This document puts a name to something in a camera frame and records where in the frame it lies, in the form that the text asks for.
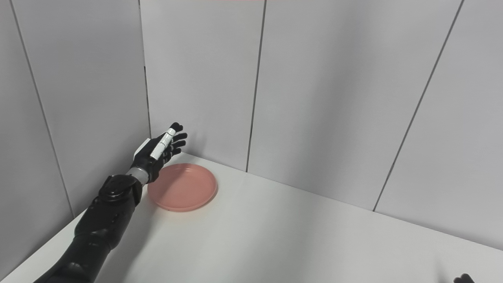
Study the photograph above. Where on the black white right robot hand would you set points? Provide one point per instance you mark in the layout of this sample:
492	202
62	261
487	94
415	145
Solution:
464	279

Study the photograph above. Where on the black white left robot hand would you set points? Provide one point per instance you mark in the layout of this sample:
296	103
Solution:
147	159

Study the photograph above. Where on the pink round plate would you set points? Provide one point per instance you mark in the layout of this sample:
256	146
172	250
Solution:
184	188

